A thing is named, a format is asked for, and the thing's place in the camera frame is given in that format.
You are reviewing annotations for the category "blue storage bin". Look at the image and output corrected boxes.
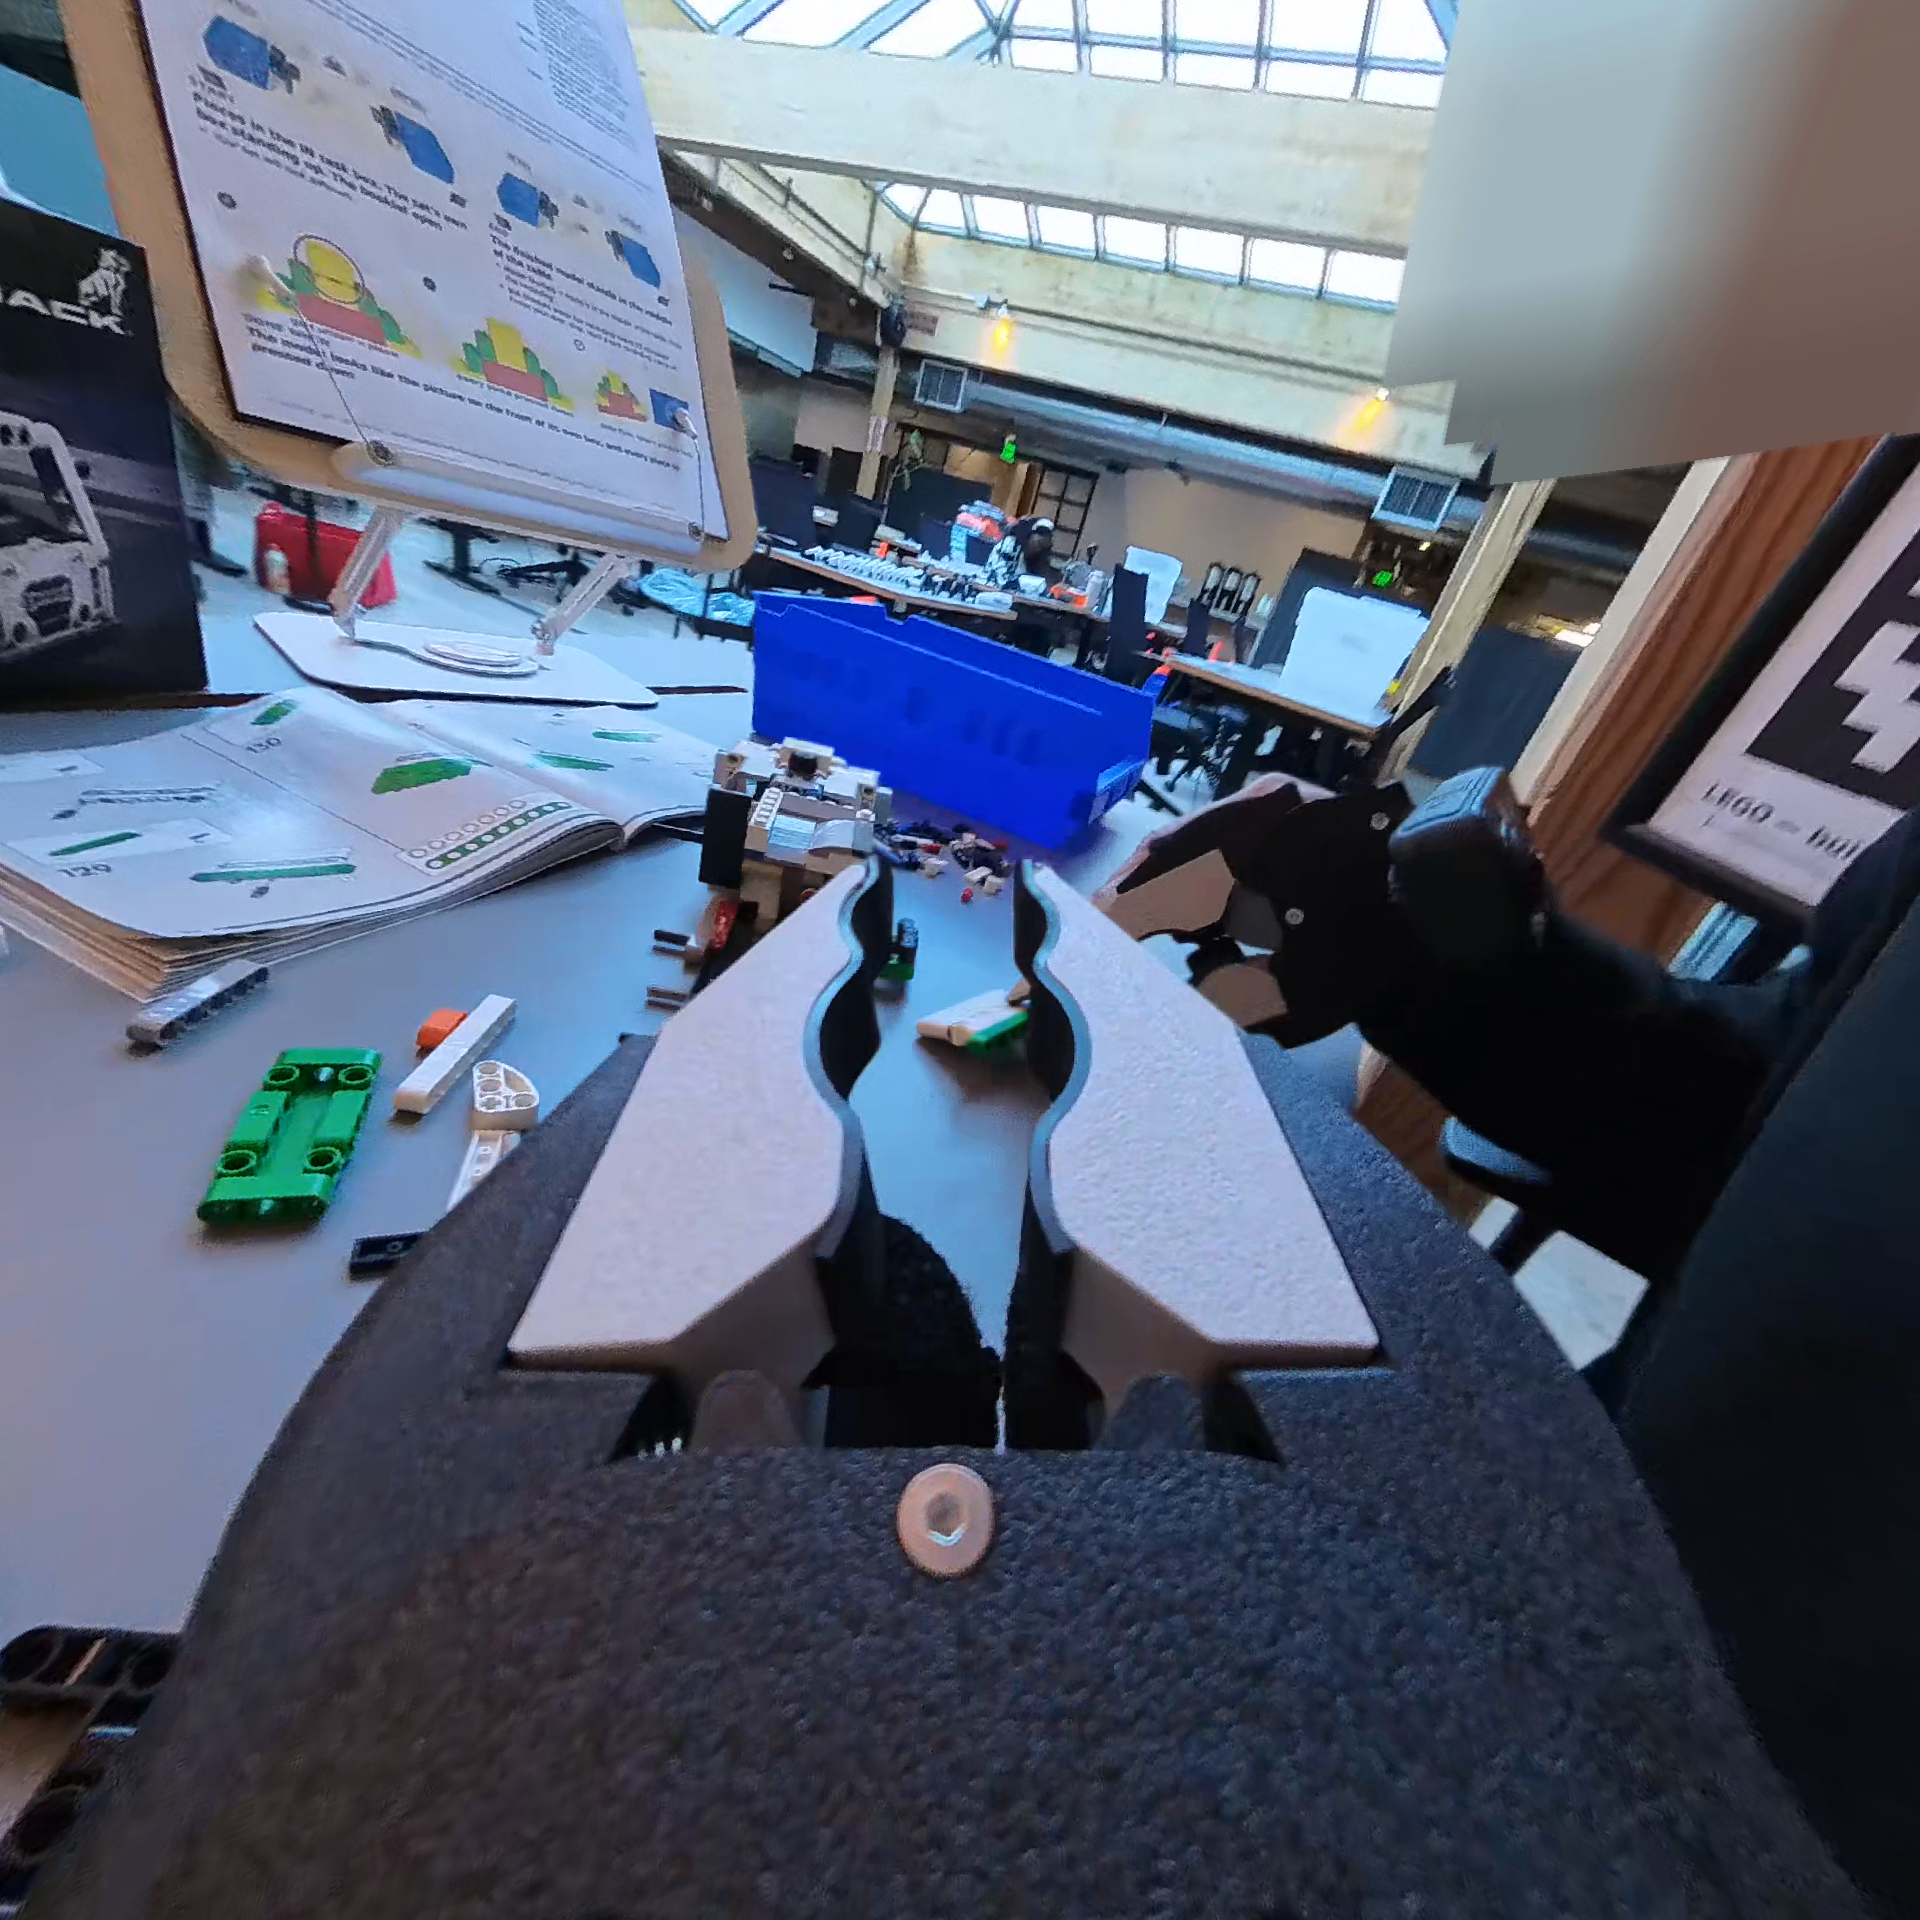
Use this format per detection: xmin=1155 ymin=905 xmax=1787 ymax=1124
xmin=749 ymin=589 xmax=1155 ymax=851

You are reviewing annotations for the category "cluttered background table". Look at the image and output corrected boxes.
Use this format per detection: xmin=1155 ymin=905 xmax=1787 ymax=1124
xmin=756 ymin=511 xmax=1099 ymax=629

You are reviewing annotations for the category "long white lego beam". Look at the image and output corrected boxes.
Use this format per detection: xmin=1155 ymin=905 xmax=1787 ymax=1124
xmin=394 ymin=990 xmax=521 ymax=1111

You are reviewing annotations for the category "partly built lego truck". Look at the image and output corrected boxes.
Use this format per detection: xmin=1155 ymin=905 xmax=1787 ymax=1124
xmin=698 ymin=736 xmax=892 ymax=971

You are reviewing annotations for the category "lego set box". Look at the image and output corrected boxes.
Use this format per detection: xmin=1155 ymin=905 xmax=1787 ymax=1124
xmin=0 ymin=201 xmax=211 ymax=708

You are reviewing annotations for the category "printed instruction sheet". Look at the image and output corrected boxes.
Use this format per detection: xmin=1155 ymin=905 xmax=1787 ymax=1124
xmin=139 ymin=0 xmax=730 ymax=538

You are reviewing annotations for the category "open instruction booklet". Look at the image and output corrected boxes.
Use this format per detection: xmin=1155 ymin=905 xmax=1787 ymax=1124
xmin=0 ymin=690 xmax=722 ymax=1004

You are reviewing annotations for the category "framed marker sign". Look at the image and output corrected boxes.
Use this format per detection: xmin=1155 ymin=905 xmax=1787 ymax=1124
xmin=1602 ymin=436 xmax=1920 ymax=938

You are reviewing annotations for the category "red case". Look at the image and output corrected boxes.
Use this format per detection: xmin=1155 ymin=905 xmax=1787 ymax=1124
xmin=252 ymin=502 xmax=394 ymax=605

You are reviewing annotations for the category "green lego frame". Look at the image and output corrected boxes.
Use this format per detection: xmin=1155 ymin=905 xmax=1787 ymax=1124
xmin=197 ymin=1044 xmax=385 ymax=1231

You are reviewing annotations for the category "wooden table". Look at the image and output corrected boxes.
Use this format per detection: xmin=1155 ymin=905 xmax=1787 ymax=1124
xmin=1155 ymin=651 xmax=1394 ymax=748

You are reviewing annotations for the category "grey lego beam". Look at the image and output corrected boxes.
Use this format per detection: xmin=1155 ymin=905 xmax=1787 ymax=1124
xmin=124 ymin=955 xmax=273 ymax=1044

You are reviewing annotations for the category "person's black clothed body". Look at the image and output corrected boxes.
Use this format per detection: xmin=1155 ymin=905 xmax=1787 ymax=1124
xmin=1620 ymin=905 xmax=1920 ymax=1920

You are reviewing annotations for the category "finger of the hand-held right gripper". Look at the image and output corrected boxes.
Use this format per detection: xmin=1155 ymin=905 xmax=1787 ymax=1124
xmin=1095 ymin=834 xmax=1247 ymax=944
xmin=1190 ymin=955 xmax=1291 ymax=1030

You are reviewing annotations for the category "pile of small lego pins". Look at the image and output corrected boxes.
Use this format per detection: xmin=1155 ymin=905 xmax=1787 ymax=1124
xmin=868 ymin=819 xmax=1034 ymax=909

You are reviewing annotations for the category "black L-shaped lego beam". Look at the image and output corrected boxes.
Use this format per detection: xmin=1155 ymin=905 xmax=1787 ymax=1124
xmin=0 ymin=1626 xmax=182 ymax=1867

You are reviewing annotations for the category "wooden document stand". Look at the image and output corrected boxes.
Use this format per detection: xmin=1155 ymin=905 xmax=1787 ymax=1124
xmin=65 ymin=0 xmax=756 ymax=706

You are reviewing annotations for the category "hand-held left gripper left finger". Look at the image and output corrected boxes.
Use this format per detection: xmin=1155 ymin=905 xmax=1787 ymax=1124
xmin=508 ymin=863 xmax=895 ymax=1382

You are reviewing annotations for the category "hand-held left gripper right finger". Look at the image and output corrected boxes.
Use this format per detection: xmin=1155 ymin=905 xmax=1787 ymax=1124
xmin=1012 ymin=863 xmax=1384 ymax=1417

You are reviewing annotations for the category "white board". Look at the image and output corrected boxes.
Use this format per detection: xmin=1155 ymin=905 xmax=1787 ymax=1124
xmin=1284 ymin=589 xmax=1427 ymax=706

